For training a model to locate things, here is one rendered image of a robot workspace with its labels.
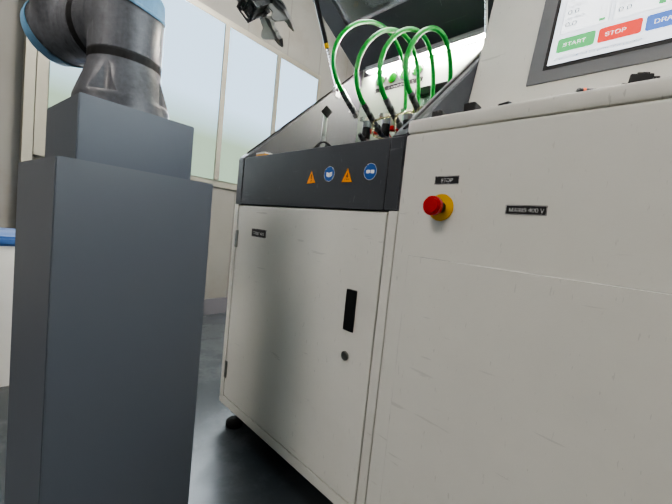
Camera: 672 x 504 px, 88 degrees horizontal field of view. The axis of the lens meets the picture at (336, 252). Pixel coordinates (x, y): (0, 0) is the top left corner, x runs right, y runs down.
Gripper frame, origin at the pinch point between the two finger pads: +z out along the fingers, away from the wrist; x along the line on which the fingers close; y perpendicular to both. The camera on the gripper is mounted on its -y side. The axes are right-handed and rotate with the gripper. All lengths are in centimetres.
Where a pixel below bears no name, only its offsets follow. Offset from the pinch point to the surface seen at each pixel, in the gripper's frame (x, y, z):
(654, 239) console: 73, 37, 64
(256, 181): -17.9, 30.4, 27.9
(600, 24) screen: 64, -13, 46
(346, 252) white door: 20, 43, 54
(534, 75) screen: 52, -6, 47
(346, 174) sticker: 21, 30, 40
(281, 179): -4.6, 30.3, 31.9
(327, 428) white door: 9, 72, 85
